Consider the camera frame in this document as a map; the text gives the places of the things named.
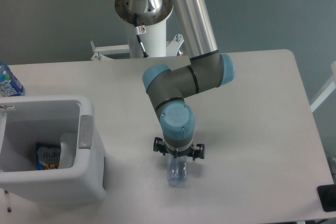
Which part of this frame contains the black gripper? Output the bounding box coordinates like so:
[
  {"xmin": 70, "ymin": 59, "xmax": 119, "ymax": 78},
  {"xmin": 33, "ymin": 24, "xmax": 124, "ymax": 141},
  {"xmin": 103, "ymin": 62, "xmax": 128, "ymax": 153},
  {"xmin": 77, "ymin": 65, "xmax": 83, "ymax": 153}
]
[{"xmin": 153, "ymin": 137, "xmax": 205, "ymax": 161}]

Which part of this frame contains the clear plastic bottle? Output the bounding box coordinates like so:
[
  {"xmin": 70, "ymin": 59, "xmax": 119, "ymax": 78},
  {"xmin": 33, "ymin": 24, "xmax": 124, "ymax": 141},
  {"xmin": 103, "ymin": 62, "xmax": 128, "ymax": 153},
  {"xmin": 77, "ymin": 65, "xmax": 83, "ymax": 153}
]
[{"xmin": 167, "ymin": 154, "xmax": 187, "ymax": 188}]

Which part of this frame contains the white paper wrapper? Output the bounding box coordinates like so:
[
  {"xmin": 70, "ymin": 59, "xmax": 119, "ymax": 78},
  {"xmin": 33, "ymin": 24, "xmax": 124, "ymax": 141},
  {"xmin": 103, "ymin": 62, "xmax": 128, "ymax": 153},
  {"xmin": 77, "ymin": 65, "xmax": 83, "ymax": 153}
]
[{"xmin": 58, "ymin": 133, "xmax": 77, "ymax": 169}]

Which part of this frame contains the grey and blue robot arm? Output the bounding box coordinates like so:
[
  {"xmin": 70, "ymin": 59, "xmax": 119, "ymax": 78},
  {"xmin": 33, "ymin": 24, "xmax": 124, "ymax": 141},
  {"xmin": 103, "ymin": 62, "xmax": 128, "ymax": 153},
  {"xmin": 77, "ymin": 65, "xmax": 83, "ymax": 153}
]
[{"xmin": 115, "ymin": 0, "xmax": 235, "ymax": 159}]

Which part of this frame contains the white trash can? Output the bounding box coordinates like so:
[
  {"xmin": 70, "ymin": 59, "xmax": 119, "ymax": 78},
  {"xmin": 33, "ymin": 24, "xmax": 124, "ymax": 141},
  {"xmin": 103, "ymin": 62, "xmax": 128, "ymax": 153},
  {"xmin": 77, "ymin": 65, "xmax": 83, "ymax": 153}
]
[{"xmin": 1, "ymin": 95, "xmax": 106, "ymax": 205}]

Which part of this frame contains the blue snack packet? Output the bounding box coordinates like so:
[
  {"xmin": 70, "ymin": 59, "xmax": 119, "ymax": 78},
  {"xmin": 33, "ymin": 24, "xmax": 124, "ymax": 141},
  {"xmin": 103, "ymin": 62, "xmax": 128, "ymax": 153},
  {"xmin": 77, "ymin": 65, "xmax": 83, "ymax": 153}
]
[{"xmin": 35, "ymin": 142, "xmax": 61, "ymax": 170}]

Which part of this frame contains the black device at table edge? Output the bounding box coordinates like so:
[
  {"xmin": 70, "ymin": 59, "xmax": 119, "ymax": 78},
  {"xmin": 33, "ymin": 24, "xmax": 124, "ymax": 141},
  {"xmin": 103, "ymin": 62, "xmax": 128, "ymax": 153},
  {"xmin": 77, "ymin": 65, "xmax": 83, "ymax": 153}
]
[{"xmin": 317, "ymin": 184, "xmax": 336, "ymax": 212}]

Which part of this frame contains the blue labelled water bottle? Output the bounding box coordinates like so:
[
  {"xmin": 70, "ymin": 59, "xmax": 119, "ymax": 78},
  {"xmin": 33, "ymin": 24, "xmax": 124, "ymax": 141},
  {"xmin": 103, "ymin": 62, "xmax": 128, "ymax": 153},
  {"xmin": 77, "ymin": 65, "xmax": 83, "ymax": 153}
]
[{"xmin": 1, "ymin": 62, "xmax": 25, "ymax": 97}]

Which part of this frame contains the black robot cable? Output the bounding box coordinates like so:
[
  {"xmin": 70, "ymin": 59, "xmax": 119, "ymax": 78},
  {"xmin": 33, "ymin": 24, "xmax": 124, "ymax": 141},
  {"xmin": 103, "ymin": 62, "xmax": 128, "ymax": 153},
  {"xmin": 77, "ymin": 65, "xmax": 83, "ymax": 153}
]
[{"xmin": 133, "ymin": 13, "xmax": 150, "ymax": 58}]

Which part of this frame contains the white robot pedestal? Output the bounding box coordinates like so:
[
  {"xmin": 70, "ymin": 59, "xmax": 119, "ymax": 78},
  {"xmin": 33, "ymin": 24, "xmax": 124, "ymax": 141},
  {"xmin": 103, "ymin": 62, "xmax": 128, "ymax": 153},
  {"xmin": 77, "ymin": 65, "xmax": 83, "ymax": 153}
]
[{"xmin": 91, "ymin": 0, "xmax": 184, "ymax": 60}]

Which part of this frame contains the white frame leg right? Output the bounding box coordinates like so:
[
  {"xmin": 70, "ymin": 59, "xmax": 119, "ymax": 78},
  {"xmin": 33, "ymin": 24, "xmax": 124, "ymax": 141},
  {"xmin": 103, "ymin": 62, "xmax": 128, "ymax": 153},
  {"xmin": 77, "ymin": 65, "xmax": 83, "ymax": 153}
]
[{"xmin": 310, "ymin": 61, "xmax": 336, "ymax": 113}]

